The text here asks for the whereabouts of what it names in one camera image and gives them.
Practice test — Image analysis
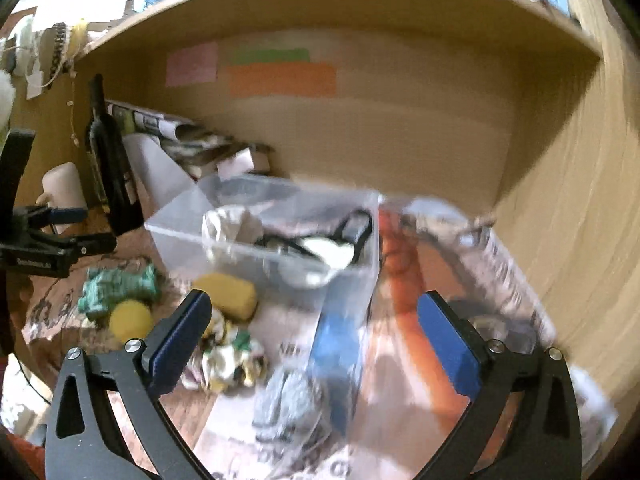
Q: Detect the green patterned cloth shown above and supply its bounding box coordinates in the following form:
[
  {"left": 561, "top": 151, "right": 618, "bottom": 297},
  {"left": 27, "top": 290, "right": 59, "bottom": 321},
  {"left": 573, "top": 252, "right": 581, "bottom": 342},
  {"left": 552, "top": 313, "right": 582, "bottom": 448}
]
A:
[{"left": 77, "top": 264, "right": 160, "bottom": 321}]

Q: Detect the white cloth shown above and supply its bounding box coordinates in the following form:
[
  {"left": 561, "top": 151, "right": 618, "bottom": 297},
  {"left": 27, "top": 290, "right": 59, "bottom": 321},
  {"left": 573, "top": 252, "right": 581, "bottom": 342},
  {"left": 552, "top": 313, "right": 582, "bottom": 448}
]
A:
[{"left": 201, "top": 205, "right": 264, "bottom": 263}]

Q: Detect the clear plastic storage box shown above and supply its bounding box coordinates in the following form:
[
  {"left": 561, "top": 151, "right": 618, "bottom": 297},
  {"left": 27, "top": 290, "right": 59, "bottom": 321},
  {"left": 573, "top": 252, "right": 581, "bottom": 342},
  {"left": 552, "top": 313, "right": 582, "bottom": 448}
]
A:
[{"left": 143, "top": 173, "right": 382, "bottom": 340}]

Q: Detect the beige ceramic mug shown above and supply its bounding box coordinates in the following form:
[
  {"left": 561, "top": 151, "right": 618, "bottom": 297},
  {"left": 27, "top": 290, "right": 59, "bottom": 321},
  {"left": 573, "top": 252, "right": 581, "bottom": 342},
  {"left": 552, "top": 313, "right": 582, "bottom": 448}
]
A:
[{"left": 36, "top": 162, "right": 88, "bottom": 234}]

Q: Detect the dark wine bottle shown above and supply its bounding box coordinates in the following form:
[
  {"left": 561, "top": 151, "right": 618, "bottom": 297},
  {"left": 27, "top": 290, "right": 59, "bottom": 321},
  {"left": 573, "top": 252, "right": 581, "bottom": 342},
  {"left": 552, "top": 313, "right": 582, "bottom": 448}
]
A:
[{"left": 85, "top": 74, "right": 144, "bottom": 236}]

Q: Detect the yellow round sponge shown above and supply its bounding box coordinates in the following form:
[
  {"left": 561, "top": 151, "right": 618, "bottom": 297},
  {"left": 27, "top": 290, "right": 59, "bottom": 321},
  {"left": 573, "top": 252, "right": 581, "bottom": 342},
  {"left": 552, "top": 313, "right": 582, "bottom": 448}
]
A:
[{"left": 108, "top": 299, "right": 154, "bottom": 344}]

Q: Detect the white fluffy pompom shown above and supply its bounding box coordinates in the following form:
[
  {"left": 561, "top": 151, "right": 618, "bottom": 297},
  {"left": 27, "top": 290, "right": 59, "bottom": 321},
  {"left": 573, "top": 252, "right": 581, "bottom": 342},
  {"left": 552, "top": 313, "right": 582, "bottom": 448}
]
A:
[{"left": 0, "top": 70, "right": 16, "bottom": 143}]

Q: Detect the rolled newspaper stack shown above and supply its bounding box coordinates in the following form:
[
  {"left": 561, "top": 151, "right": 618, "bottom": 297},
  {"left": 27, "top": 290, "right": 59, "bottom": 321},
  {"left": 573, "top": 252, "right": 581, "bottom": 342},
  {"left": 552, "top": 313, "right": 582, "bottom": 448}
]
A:
[{"left": 106, "top": 100, "right": 234, "bottom": 179}]

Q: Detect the yellow rectangular sponge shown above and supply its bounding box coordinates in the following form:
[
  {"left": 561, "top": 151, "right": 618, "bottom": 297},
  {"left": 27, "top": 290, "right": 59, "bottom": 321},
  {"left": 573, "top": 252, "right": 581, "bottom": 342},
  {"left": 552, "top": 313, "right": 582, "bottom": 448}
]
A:
[{"left": 192, "top": 272, "right": 258, "bottom": 322}]

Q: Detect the floral crumpled cloth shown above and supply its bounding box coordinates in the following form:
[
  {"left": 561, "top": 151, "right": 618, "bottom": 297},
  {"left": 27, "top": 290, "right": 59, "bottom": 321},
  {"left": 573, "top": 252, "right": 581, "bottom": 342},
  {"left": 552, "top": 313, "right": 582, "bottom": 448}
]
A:
[{"left": 180, "top": 309, "right": 269, "bottom": 394}]

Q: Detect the small white box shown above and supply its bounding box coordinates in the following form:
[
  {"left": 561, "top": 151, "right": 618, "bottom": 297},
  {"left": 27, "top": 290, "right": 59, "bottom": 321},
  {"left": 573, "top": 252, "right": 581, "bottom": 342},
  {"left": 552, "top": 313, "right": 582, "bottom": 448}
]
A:
[{"left": 217, "top": 148, "right": 256, "bottom": 179}]

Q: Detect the beaded headband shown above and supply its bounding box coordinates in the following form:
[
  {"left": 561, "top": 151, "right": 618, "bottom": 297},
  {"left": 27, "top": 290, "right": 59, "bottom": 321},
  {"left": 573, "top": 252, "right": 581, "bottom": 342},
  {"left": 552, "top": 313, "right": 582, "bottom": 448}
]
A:
[{"left": 50, "top": 22, "right": 67, "bottom": 77}]

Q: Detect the grey knitted cloth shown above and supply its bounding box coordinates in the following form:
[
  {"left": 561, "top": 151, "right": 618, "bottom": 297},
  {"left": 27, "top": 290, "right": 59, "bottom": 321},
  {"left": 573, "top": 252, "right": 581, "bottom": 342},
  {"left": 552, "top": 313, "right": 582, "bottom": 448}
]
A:
[{"left": 252, "top": 366, "right": 332, "bottom": 454}]

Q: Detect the pink sticky note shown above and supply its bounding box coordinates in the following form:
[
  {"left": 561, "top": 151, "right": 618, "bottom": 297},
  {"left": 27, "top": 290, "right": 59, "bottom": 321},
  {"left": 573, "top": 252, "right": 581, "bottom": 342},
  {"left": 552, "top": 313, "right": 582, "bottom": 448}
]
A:
[{"left": 165, "top": 41, "right": 218, "bottom": 88}]

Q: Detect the orange sticky note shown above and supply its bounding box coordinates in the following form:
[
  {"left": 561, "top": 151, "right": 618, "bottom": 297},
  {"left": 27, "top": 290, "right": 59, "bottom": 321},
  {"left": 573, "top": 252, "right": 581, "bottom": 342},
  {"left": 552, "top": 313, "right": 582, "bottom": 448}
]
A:
[{"left": 228, "top": 62, "right": 337, "bottom": 99}]

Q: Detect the green sticky note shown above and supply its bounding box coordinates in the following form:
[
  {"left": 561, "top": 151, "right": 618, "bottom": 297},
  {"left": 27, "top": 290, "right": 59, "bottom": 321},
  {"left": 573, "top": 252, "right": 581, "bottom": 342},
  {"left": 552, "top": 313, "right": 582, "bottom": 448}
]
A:
[{"left": 229, "top": 48, "right": 310, "bottom": 65}]

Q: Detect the wooden shelf board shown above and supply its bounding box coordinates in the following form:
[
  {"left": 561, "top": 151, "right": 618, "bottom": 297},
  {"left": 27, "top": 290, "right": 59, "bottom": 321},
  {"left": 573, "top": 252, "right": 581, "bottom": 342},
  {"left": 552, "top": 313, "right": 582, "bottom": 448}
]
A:
[{"left": 79, "top": 0, "right": 602, "bottom": 62}]

